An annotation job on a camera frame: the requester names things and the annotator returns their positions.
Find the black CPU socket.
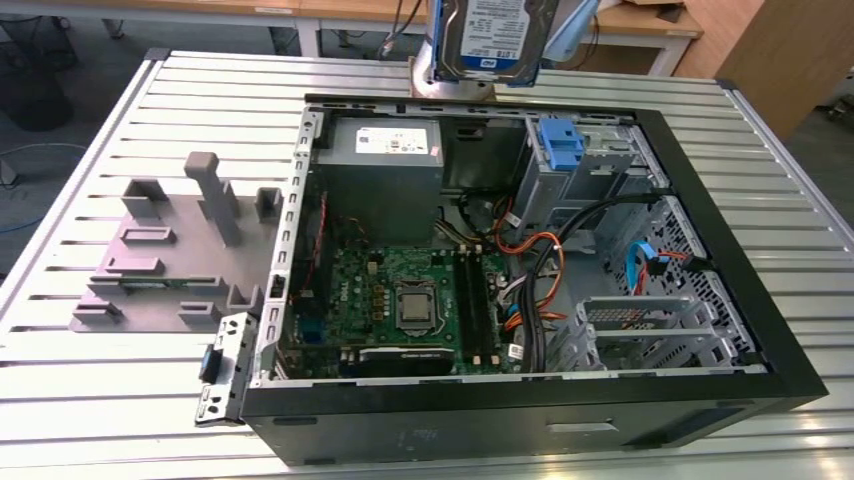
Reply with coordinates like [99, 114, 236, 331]
[392, 279, 442, 336]

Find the wooden desk white frame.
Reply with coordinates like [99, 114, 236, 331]
[0, 0, 322, 56]
[319, 0, 706, 76]

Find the black RAM slot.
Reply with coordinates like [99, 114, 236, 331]
[470, 247, 502, 365]
[452, 247, 483, 366]

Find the hard disk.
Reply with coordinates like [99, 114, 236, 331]
[426, 0, 562, 89]

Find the wooden cabinet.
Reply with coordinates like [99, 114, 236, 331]
[677, 0, 854, 141]

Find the grey power supply unit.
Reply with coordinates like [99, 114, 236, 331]
[312, 117, 446, 246]

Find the grey parts rack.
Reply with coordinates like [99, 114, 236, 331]
[68, 151, 286, 335]

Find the black PC case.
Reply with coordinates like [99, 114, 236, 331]
[236, 92, 830, 467]

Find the green motherboard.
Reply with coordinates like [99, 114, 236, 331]
[292, 244, 528, 376]

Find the blue plastic drive latch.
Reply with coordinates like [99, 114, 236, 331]
[538, 118, 586, 171]

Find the silver CPU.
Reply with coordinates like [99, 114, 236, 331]
[399, 293, 434, 321]

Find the orange power wire black plug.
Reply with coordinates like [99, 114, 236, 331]
[636, 252, 713, 296]

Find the blue data wire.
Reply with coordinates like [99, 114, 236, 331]
[626, 240, 668, 297]

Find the metal disk bay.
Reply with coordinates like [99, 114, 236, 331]
[572, 294, 742, 374]

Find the orange power wire bundle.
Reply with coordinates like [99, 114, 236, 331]
[496, 232, 568, 331]

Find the metal drive cage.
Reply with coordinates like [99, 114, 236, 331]
[516, 117, 668, 236]

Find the black cable bundle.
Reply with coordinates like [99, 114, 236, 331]
[519, 192, 668, 374]

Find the black graphics card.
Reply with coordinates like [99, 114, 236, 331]
[338, 344, 456, 379]

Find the metal bracket with blue latch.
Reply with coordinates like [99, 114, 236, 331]
[192, 310, 262, 427]

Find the black mesh waste bin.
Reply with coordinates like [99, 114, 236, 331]
[0, 14, 76, 132]

